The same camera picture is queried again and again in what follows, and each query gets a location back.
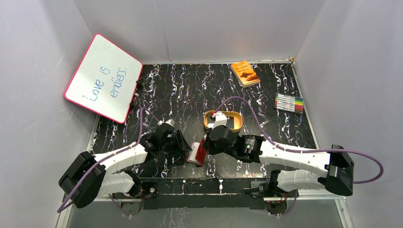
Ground orange book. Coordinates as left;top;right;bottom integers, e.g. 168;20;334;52
230;61;260;88

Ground pink framed whiteboard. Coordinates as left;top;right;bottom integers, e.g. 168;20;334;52
64;34;143;124

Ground dark cards in tray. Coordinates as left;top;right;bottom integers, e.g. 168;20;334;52
226;116;242;132

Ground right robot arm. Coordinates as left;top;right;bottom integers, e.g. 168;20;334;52
202;111;355;197

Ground red card holder wallet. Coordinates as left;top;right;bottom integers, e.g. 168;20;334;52
186;139;207;166

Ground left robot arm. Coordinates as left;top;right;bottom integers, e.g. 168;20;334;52
58;120;192;208

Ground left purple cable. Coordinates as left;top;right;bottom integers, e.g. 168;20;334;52
57;107;164;218

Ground pack of coloured markers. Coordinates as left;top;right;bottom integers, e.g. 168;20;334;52
274;93;304;114

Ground gold oval tray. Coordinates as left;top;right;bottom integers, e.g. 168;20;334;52
203;110;243;133

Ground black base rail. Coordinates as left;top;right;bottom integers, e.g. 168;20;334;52
112;178;298;211

